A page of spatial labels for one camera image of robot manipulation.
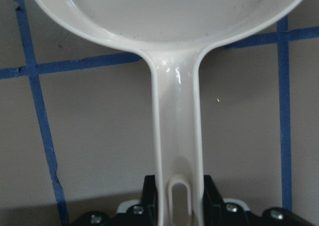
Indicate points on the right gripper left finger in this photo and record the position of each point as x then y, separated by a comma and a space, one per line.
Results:
142, 212

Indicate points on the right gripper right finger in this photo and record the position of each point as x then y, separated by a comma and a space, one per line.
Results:
216, 212

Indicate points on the white plastic dustpan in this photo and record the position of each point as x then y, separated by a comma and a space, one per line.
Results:
173, 37

